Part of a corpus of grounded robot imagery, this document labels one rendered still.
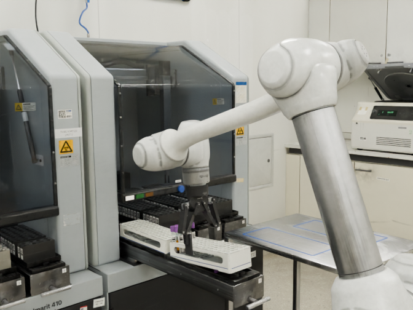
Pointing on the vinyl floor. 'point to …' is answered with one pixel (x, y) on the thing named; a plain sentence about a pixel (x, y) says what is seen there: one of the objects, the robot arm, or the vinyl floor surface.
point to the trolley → (305, 245)
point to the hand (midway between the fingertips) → (201, 244)
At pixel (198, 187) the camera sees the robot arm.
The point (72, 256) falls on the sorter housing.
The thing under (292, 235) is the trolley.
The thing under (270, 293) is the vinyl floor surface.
